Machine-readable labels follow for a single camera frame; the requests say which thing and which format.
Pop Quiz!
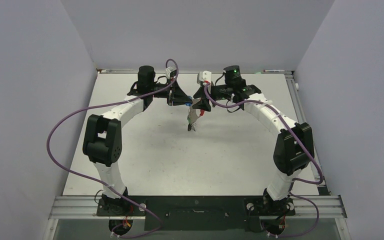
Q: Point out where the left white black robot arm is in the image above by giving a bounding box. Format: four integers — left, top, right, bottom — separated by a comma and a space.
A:
82, 65, 192, 215

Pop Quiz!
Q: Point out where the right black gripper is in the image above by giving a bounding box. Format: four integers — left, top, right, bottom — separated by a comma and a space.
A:
192, 82, 233, 111

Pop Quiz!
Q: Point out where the grey red keyring holder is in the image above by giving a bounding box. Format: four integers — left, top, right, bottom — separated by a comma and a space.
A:
186, 105, 205, 126

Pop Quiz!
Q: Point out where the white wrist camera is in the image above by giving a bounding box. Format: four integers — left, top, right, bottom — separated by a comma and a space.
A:
196, 70, 212, 85
165, 66, 178, 81

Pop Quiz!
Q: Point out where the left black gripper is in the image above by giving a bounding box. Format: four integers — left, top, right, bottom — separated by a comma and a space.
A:
149, 77, 192, 107

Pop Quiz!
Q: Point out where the aluminium front rail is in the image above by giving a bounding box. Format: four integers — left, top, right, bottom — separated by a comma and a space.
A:
48, 195, 348, 220

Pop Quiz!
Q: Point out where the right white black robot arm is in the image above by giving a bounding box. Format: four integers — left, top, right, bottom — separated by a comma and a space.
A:
191, 65, 317, 216

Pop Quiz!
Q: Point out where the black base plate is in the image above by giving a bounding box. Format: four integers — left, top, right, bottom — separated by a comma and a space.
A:
96, 195, 296, 231

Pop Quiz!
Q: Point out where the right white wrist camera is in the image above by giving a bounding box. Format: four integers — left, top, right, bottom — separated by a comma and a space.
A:
196, 70, 212, 85

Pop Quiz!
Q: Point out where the aluminium rail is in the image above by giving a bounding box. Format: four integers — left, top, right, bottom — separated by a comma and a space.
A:
48, 195, 348, 220
284, 71, 331, 196
96, 68, 294, 75

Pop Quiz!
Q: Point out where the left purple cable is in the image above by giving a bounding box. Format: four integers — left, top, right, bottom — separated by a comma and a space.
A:
46, 58, 180, 239

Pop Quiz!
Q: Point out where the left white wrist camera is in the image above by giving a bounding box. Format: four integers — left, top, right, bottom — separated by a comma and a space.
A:
165, 66, 178, 81

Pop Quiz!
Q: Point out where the aluminium right side rail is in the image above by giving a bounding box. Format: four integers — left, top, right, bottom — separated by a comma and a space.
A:
284, 71, 331, 196

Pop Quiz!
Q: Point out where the aluminium back rail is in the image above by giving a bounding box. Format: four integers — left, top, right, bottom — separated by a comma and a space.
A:
96, 68, 294, 75

